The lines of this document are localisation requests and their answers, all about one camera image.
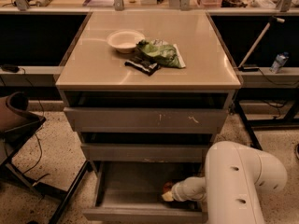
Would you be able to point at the red apple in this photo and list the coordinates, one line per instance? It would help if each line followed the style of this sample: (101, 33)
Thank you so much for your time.
(167, 186)

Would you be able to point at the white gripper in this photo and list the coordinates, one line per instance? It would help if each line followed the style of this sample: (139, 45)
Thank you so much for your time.
(177, 193)

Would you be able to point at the black metal stand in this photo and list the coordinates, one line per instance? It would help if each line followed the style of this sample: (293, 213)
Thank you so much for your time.
(290, 120)

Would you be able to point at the grey drawer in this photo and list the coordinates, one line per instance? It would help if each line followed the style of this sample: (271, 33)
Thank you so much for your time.
(145, 120)
(132, 192)
(144, 153)

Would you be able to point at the black device on ledge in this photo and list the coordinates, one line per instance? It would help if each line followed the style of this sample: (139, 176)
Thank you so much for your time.
(10, 68)

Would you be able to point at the grey drawer cabinet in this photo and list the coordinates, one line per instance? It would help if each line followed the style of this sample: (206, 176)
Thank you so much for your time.
(94, 66)

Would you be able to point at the grey bottom drawer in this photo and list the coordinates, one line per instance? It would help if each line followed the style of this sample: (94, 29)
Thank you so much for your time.
(132, 192)

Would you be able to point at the plastic water bottle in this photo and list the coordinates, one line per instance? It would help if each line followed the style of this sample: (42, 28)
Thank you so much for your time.
(279, 62)

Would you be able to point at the black snack wrapper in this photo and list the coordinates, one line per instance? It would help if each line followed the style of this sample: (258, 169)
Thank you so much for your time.
(144, 66)

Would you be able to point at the white stick with black base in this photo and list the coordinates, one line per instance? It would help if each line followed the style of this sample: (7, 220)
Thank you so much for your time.
(259, 38)

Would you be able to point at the green chip bag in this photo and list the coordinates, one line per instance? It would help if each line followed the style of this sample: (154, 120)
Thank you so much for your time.
(162, 53)

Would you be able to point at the white paper bowl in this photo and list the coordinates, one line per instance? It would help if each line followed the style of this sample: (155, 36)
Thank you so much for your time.
(124, 41)

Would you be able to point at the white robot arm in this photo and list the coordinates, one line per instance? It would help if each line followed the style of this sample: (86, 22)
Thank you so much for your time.
(234, 175)

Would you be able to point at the brown office chair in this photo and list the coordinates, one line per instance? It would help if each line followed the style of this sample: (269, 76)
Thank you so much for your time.
(17, 126)

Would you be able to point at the grey top drawer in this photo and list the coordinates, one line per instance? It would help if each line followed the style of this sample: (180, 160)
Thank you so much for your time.
(145, 120)

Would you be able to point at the grey middle drawer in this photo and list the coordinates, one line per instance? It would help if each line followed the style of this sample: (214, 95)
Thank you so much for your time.
(144, 153)

